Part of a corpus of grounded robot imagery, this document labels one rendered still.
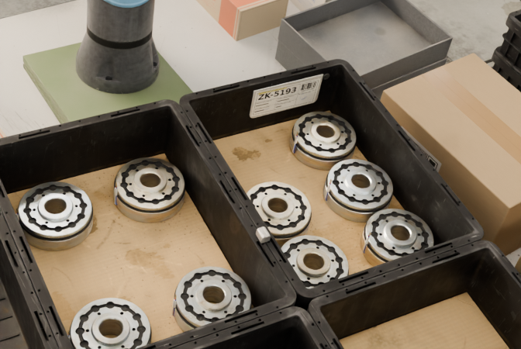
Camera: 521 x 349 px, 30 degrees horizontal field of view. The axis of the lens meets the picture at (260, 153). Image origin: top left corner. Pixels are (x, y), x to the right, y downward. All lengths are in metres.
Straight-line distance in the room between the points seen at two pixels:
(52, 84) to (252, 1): 0.43
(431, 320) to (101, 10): 0.75
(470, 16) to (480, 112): 1.76
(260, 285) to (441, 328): 0.26
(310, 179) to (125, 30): 0.42
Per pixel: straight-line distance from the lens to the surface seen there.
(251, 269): 1.32
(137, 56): 1.73
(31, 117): 1.75
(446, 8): 3.42
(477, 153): 1.60
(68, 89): 1.75
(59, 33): 1.92
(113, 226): 1.41
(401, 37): 1.96
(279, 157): 1.54
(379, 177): 1.50
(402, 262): 1.31
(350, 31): 1.94
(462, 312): 1.42
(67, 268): 1.36
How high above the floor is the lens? 1.91
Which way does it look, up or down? 45 degrees down
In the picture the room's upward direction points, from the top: 11 degrees clockwise
